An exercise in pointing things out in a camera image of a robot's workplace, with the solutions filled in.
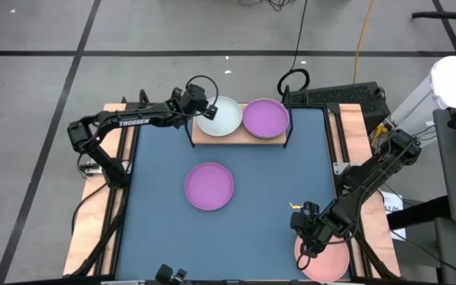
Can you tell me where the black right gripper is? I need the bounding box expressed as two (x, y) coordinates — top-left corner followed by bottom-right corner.
(290, 200), (350, 257)

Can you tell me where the white round plate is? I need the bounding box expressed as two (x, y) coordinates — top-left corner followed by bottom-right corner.
(195, 95), (244, 139)

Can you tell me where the pink round plate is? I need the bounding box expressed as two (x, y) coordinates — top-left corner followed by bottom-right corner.
(294, 233), (351, 283)

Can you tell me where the purple round plate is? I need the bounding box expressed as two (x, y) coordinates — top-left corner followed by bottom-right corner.
(184, 161), (235, 211)
(242, 97), (291, 140)

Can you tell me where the blue table mat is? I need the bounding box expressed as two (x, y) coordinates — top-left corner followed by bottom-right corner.
(115, 104), (352, 282)

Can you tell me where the silver mounting plate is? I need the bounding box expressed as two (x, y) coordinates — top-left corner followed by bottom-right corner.
(332, 161), (352, 176)
(78, 161), (97, 177)

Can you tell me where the white paper sheet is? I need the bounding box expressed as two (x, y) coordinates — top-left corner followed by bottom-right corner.
(380, 191), (407, 241)

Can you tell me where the black beam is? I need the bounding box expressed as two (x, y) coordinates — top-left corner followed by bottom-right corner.
(386, 195), (451, 231)

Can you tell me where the black computer tower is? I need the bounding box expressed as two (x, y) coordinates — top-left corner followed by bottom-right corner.
(291, 82), (391, 135)

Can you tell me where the black mechanical device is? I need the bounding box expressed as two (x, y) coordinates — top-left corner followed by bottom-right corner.
(154, 264), (190, 285)

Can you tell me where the black bar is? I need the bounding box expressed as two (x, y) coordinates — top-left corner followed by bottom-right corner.
(411, 11), (456, 21)

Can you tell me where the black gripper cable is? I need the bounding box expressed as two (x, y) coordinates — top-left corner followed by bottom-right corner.
(184, 74), (220, 110)
(295, 241), (313, 272)

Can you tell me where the wooden shelf with black frame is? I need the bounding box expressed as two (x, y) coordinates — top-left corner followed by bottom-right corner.
(183, 84), (295, 150)

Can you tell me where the black metal table frame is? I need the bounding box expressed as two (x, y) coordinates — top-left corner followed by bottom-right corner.
(63, 89), (401, 285)

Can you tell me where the black cable bundle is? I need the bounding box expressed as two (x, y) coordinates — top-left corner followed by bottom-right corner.
(238, 0), (293, 12)

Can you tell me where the black floor cable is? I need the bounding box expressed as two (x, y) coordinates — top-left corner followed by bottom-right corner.
(276, 0), (311, 97)

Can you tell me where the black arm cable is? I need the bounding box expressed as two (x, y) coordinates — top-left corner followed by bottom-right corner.
(70, 181), (108, 237)

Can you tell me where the yellow cable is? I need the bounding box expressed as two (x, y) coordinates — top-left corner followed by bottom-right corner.
(352, 0), (375, 85)

